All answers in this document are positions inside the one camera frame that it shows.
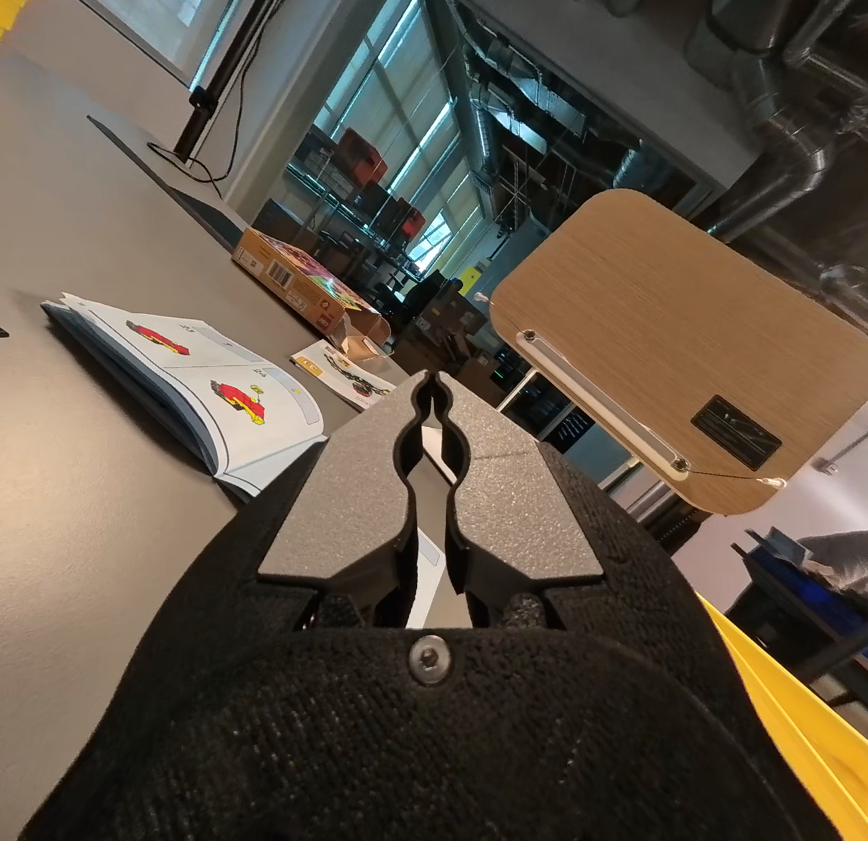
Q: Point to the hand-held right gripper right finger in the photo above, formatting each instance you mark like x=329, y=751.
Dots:
x=529, y=515

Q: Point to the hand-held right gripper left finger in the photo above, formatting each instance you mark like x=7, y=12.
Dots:
x=339, y=508

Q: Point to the lego instruction booklet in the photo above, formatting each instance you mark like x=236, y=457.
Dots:
x=203, y=393
x=339, y=373

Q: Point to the yellow plastic bin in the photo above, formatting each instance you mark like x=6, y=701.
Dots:
x=814, y=753
x=17, y=3

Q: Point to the closed lego instruction booklet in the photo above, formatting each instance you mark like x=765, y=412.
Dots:
x=339, y=373

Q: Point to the colourful cardboard lego box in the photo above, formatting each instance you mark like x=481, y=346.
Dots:
x=291, y=271

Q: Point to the pile of cardboard boxes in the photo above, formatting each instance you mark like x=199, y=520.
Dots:
x=447, y=346

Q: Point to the blue crate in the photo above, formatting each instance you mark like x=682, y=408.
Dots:
x=800, y=583

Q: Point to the storage shelf with red boxes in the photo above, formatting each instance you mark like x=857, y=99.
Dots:
x=359, y=156

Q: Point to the black pole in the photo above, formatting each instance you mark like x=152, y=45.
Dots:
x=224, y=68

